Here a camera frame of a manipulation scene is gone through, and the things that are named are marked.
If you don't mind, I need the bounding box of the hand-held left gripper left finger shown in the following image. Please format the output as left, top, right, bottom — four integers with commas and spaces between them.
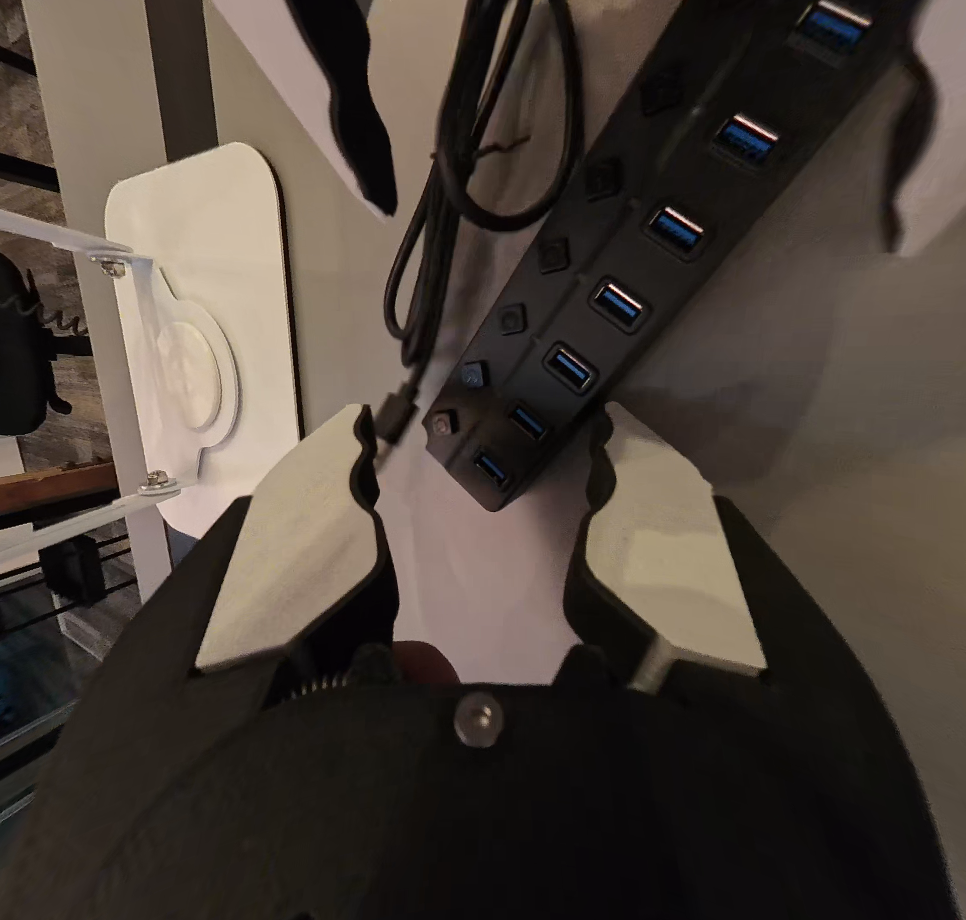
193, 403, 399, 683

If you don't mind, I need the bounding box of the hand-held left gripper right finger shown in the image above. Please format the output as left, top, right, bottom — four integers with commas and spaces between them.
562, 399, 771, 691

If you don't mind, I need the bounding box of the black usb cable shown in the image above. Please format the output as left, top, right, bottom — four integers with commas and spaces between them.
381, 0, 588, 476

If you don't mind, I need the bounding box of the black usb hub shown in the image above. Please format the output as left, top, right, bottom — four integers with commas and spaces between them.
421, 0, 955, 515

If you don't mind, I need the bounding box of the person's left hand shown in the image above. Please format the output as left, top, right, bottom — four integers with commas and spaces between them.
392, 639, 463, 686

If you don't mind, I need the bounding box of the white stand base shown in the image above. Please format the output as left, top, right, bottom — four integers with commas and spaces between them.
104, 143, 304, 540

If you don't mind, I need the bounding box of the black box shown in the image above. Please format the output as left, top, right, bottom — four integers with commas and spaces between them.
38, 539, 107, 608

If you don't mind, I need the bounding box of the dark rounded object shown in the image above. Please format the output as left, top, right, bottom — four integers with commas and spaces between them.
0, 252, 72, 438

